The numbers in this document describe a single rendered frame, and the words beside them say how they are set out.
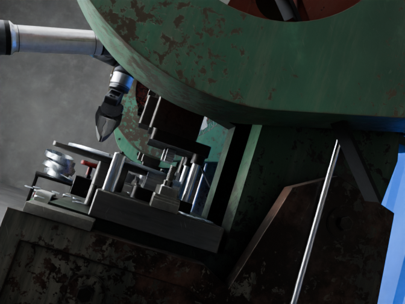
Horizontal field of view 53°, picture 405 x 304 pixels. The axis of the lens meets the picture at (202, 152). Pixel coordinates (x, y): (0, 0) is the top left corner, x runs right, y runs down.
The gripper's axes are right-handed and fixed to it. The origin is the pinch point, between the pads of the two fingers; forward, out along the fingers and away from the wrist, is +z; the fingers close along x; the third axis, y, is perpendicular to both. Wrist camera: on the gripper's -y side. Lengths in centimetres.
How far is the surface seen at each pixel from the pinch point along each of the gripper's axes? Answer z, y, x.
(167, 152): 0.4, -35.4, -21.4
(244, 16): -22, -80, -24
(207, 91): -7, -80, -22
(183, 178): 5.4, -25.9, -28.9
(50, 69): -137, 627, 186
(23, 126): -21, 627, 196
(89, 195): 17.5, -37.9, -5.6
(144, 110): -8.0, -37.9, -11.8
